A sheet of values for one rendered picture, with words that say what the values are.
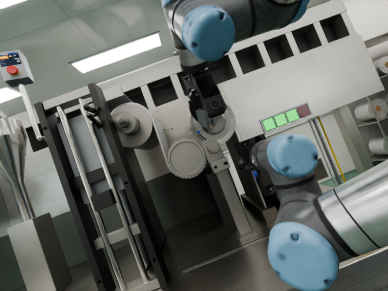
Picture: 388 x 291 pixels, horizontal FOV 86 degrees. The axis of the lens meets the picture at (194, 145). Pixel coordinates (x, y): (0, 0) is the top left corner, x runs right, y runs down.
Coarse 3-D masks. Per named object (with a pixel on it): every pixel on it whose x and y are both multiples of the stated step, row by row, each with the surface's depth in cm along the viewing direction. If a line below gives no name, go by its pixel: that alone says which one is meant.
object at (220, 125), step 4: (220, 116) 65; (208, 120) 65; (220, 120) 65; (224, 120) 65; (208, 124) 65; (216, 124) 65; (220, 124) 65; (224, 124) 65; (204, 128) 65; (212, 128) 65; (216, 128) 65; (220, 128) 65; (208, 132) 65; (212, 132) 65; (216, 132) 65
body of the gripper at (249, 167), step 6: (252, 138) 50; (258, 138) 51; (264, 138) 50; (234, 144) 61; (240, 144) 56; (246, 144) 57; (252, 144) 50; (240, 150) 56; (246, 150) 56; (246, 156) 56; (246, 162) 56; (246, 168) 57; (252, 168) 56
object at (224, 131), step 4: (224, 116) 66; (228, 116) 66; (228, 120) 66; (196, 124) 66; (228, 124) 66; (196, 128) 66; (200, 128) 66; (224, 128) 66; (228, 128) 66; (200, 132) 66; (204, 132) 66; (220, 132) 66; (224, 132) 66; (204, 136) 66; (208, 136) 66; (212, 136) 66; (220, 136) 66; (224, 136) 66
